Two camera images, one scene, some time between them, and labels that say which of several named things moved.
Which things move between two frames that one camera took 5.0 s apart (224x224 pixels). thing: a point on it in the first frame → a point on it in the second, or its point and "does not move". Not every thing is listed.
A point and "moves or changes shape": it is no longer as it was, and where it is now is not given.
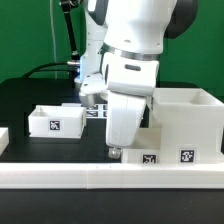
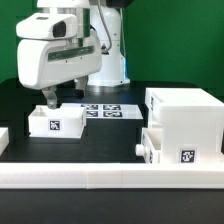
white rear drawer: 57,121 does not move
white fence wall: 110,176 does not move
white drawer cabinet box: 191,122 does not move
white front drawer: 148,147 moves or changes shape
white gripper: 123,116 → 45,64
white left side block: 4,138 does not move
